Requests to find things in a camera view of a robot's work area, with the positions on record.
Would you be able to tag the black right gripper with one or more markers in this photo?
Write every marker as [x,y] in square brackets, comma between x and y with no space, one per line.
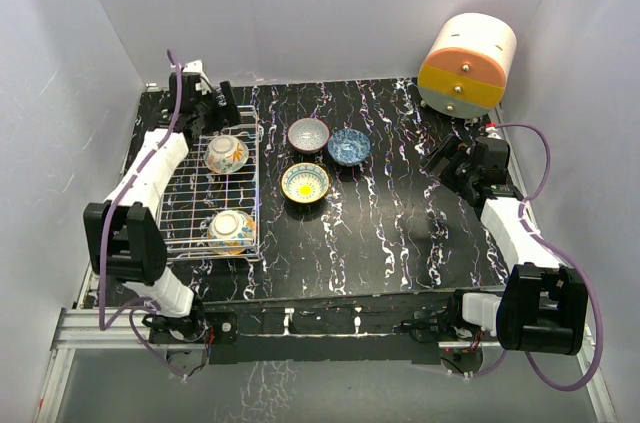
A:
[448,149]

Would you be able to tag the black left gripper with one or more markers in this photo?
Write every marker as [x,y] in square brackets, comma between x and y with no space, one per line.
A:
[227,114]

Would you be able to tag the orange flower leaf bowl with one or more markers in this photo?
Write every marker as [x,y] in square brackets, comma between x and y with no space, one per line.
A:
[226,154]

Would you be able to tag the yellow sun pattern bowl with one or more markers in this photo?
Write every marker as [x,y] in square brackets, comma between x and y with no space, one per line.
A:
[305,183]

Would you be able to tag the orange blue swirl bowl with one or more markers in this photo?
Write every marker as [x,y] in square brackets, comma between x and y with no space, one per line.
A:
[231,232]

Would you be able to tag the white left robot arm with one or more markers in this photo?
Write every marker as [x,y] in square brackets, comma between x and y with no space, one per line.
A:
[123,237]

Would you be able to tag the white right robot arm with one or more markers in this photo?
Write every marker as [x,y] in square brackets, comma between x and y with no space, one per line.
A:
[544,305]

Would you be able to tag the grey bowl red rim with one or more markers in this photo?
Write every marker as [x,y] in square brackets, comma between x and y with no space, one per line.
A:
[308,135]

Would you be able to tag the blue patterned bowl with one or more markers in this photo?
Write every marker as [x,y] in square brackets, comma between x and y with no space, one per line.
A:
[349,147]

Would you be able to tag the cylindrical drawer cabinet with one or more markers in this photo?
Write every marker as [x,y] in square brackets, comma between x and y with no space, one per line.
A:
[466,71]

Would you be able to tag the white wire dish rack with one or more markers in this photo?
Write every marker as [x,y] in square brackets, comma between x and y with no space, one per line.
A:
[195,195]

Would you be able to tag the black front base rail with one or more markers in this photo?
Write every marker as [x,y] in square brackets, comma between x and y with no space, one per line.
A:
[414,326]

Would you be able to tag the aluminium frame rail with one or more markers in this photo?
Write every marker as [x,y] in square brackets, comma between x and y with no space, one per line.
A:
[77,329]

